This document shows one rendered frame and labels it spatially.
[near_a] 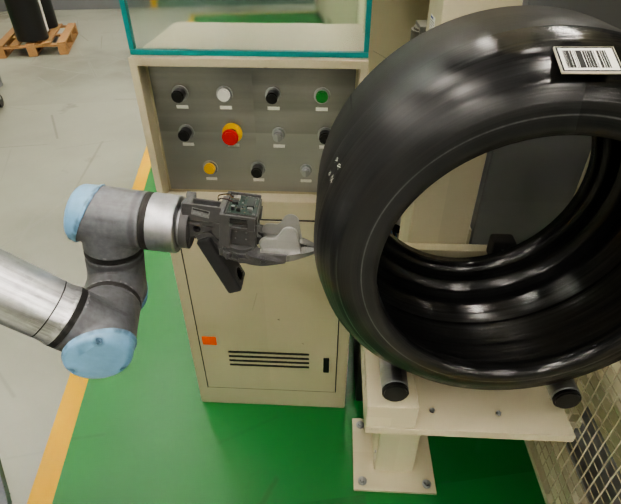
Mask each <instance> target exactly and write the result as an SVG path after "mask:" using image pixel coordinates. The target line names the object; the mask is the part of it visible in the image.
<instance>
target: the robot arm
mask: <svg viewBox="0 0 621 504"><path fill-rule="evenodd" d="M220 195H226V196H223V198H219V196H220ZM250 196H251V197H250ZM220 199H222V201H219V200H220ZM262 212H263V206H262V199H261V195H258V194H250V193H243V192H235V191H228V193H224V194H219V195H218V201H216V200H208V199H200V198H197V194H196V192H191V191H187V193H186V198H185V197H184V196H182V195H175V194H167V193H159V192H150V191H143V190H135V189H127V188H120V187H112V186H106V185H105V184H100V185H94V184H82V185H80V186H78V187H77V188H75V190H74V191H73V192H72V194H71V195H70V197H69V199H68V202H67V204H66V208H65V212H64V231H65V234H66V235H67V237H68V238H69V239H70V240H72V241H73V242H79V241H80V242H82V247H83V252H84V258H85V264H86V270H87V279H86V283H85V286H84V288H83V287H81V286H79V285H73V284H71V283H69V282H67V281H65V280H63V279H61V278H59V277H57V276H55V275H53V274H51V273H49V272H47V271H45V270H43V269H41V268H39V267H37V266H35V265H33V264H31V263H29V262H27V261H25V260H23V259H21V258H19V257H17V256H15V255H13V254H11V253H9V252H7V251H5V250H3V249H1V248H0V325H3V326H5V327H7V328H10V329H12V330H15V331H17V332H19V333H22V334H24V335H27V336H29V337H31V338H34V339H36V340H39V341H40V342H41V343H42V344H44V345H46V346H49V347H51V348H53V349H55V350H58V351H61V360H62V362H63V365H64V366H65V368H66V369H67V370H68V371H70V372H71V373H72V374H74V375H77V376H79V377H83V378H89V379H100V378H106V377H110V376H113V375H116V374H118V373H119V372H121V371H123V370H124V369H125V368H126V367H127V366H128V365H129V364H130V362H131V360H132V358H133V354H134V350H135V348H136V346H137V338H136V337H137V331H138V324H139V317H140V311H141V309H142V308H143V307H144V305H145V303H146V300H147V295H148V283H147V280H146V270H145V259H144V249H145V250H152V251H160V252H168V253H178V252H179V251H180V249H181V248H187V249H190V248H191V246H192V244H193V241H194V238H195V239H198V241H197V245H198V246H199V248H200V250H201V251H202V253H203V254H204V256H205V257H206V259H207V260H208V262H209V263H210V265H211V267H212V268H213V270H214V271H215V273H216V274H217V276H218V277H219V279H220V281H221V282H222V284H223V285H224V287H225V288H226V290H227V291H228V293H235V292H238V291H241V289H242V285H243V281H244V277H245V272H244V270H243V268H242V267H241V265H240V263H245V264H249V265H254V266H270V265H278V264H285V263H286V262H291V261H295V260H298V259H301V258H304V257H307V256H310V255H313V254H314V243H313V242H311V241H309V240H307V239H305V238H303V237H302V234H301V229H300V223H299V219H298V217H297V216H296V215H293V214H287V215H286V216H285V217H284V218H283V220H282V221H281V222H280V223H278V224H275V223H267V224H265V225H261V224H260V220H261V219H262ZM258 244H259V246H260V248H259V247H258V246H257V245H258ZM260 249H261V251H260Z"/></svg>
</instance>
